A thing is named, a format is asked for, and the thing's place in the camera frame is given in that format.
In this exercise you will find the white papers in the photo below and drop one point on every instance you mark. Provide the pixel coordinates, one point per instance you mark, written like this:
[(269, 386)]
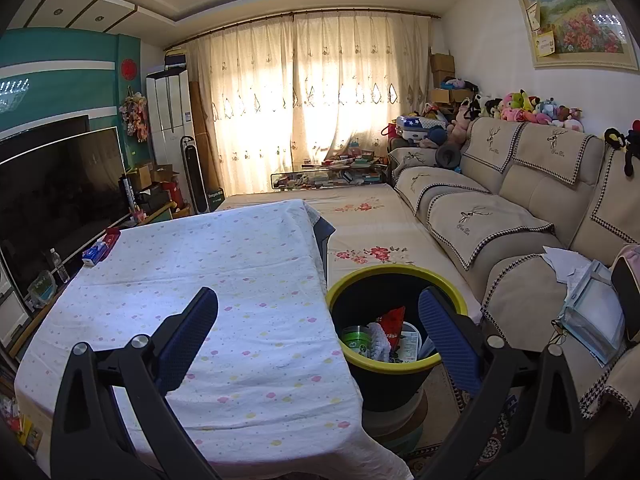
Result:
[(565, 260)]

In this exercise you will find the blue tissue pack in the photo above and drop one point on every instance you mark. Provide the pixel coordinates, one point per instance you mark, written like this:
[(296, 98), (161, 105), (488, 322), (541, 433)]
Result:
[(95, 254)]

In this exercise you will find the open cardboard box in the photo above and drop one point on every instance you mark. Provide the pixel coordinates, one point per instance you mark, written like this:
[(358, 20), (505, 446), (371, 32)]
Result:
[(141, 176)]

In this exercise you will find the dark round cushion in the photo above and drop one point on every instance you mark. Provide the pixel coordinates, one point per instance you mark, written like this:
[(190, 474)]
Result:
[(448, 156)]

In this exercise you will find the tall black box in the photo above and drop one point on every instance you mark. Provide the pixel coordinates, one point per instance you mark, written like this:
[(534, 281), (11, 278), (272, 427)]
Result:
[(127, 192)]

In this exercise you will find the clear plastic bag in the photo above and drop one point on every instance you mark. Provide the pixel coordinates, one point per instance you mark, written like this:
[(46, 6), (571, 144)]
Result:
[(595, 310)]

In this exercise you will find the black monitor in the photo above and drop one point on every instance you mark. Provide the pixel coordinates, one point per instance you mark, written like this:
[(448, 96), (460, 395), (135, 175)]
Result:
[(50, 132)]

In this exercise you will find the black pink bag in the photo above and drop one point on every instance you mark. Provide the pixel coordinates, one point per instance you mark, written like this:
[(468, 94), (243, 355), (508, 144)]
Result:
[(627, 290)]

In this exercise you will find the flat screen television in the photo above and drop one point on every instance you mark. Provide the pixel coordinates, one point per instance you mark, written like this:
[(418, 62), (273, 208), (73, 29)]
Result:
[(60, 195)]

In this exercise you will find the pile of plush toys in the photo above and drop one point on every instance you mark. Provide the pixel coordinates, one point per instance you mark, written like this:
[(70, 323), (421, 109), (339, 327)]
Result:
[(525, 107)]

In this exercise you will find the white carton box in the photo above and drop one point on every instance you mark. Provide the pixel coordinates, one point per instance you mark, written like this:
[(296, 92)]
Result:
[(410, 347)]

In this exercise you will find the framed floral painting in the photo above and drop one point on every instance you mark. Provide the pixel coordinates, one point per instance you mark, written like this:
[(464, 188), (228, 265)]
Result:
[(580, 15)]

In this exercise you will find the brown curtain rod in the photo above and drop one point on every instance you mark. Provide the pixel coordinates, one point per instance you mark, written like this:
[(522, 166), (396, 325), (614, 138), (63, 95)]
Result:
[(300, 12)]

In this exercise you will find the black plush toy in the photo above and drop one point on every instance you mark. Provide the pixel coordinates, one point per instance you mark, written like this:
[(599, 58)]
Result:
[(625, 145)]

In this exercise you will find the dark flat box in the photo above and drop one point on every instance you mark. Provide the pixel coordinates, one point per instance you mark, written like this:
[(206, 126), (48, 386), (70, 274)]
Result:
[(175, 60)]

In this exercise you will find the black tower fan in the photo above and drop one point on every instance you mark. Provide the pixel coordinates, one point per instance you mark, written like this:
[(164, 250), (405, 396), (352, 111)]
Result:
[(192, 175)]

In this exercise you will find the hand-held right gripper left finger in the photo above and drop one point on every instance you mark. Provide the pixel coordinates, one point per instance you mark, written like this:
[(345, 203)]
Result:
[(187, 345)]

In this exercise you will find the red snack packet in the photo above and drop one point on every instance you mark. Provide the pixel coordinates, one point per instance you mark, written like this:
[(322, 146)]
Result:
[(392, 322)]

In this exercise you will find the beige embroidered curtains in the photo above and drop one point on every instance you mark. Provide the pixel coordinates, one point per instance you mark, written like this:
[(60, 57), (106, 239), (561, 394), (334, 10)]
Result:
[(280, 100)]

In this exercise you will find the beige floral mat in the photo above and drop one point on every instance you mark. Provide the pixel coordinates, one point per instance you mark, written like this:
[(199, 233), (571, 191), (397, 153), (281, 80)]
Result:
[(370, 220)]

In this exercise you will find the large white foam net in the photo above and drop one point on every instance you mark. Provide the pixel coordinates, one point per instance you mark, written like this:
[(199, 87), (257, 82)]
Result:
[(380, 342)]

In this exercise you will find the pile of colourful packets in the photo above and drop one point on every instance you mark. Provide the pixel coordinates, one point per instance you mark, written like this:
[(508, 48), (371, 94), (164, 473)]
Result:
[(20, 425)]

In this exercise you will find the red round wall decoration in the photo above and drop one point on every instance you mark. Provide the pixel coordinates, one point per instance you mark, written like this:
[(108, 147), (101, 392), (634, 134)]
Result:
[(129, 68)]

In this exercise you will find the white drawer unit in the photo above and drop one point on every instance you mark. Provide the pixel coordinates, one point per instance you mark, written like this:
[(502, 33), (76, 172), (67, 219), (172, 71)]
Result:
[(10, 310)]

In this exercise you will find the clear water bottle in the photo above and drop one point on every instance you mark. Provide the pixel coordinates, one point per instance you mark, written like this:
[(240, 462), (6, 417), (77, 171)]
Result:
[(60, 266)]

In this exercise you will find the small black box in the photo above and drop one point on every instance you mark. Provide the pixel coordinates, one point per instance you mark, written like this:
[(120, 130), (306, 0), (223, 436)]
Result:
[(216, 199)]

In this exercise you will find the black storage box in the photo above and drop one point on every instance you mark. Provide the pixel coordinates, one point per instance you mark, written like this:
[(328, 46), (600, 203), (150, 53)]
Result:
[(152, 199)]

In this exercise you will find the red envelope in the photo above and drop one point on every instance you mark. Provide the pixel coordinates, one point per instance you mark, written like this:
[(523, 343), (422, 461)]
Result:
[(112, 234)]

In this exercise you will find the beige sofa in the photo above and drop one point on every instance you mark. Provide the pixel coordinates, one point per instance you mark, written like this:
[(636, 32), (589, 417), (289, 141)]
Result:
[(530, 195)]

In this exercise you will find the glass coffee table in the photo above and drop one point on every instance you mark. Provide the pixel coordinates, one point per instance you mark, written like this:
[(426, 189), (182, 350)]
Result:
[(325, 177)]

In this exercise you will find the black bin with yellow rim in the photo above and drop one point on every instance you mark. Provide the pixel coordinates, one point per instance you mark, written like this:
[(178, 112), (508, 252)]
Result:
[(390, 390)]

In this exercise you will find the brown cardboard box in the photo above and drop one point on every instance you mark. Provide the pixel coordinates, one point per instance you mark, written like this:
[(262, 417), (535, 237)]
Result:
[(442, 63), (442, 80), (450, 96)]

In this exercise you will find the white standing air conditioner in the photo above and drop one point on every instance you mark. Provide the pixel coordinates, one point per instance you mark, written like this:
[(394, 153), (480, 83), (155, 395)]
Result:
[(170, 125)]

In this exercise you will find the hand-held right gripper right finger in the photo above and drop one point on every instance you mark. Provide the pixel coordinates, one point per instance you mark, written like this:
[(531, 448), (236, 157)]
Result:
[(447, 345)]

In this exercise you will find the artificial flower wall decoration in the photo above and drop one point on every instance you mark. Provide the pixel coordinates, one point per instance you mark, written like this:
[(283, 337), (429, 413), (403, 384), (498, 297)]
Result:
[(135, 115)]

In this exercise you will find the green white drink bottle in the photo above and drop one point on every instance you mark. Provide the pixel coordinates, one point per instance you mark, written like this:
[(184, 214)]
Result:
[(357, 340)]

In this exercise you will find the star-print suitcase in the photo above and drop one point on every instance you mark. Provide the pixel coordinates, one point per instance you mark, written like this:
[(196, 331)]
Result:
[(412, 129)]

